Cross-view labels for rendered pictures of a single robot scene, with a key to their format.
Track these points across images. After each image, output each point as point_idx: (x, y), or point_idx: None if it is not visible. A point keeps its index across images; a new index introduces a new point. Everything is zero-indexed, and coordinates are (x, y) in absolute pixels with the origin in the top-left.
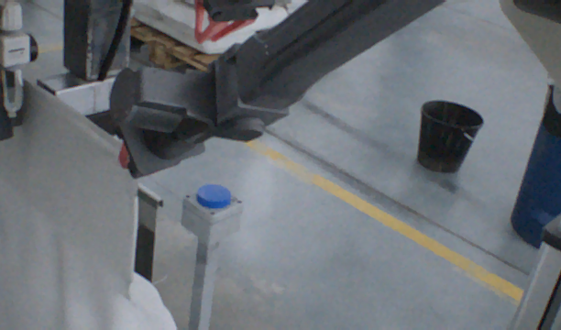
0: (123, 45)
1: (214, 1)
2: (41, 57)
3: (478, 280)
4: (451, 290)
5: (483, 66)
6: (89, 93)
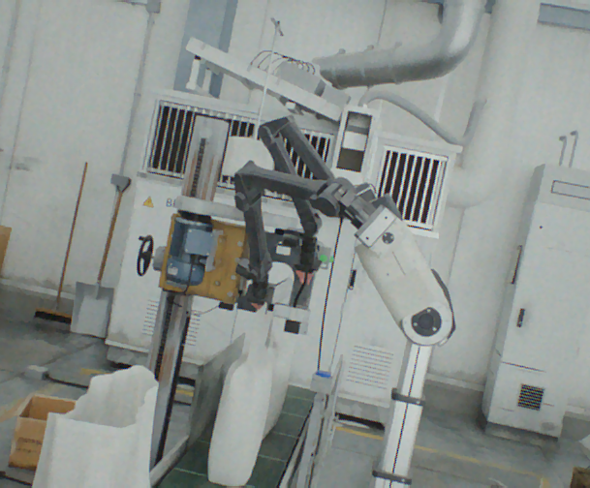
0: (305, 296)
1: (295, 261)
2: (498, 470)
3: None
4: None
5: None
6: (287, 310)
